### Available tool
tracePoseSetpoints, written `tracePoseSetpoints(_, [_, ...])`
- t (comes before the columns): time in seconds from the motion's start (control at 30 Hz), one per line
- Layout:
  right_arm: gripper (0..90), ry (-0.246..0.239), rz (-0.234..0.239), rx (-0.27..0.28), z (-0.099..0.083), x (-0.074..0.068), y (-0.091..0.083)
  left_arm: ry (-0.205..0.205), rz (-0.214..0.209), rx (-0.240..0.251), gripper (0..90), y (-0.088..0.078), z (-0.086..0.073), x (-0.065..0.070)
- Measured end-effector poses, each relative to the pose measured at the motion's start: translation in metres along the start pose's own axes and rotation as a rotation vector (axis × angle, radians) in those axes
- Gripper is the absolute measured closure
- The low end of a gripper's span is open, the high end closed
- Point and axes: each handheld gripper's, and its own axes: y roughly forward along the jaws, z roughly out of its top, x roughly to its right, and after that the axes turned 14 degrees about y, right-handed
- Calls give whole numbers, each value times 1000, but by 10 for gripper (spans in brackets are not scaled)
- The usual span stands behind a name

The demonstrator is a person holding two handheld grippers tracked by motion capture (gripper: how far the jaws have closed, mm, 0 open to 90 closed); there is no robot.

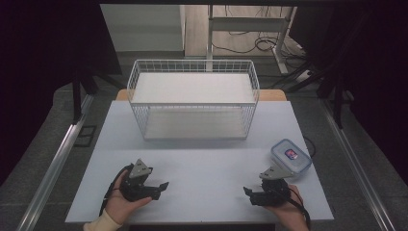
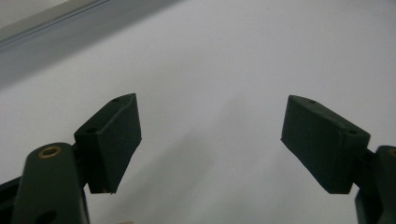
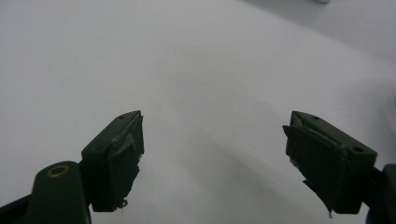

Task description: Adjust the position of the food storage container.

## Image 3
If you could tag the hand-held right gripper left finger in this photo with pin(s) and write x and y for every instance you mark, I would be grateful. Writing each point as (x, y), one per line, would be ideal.
(115, 161)

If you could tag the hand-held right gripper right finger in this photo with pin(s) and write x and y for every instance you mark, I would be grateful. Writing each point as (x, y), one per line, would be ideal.
(327, 165)

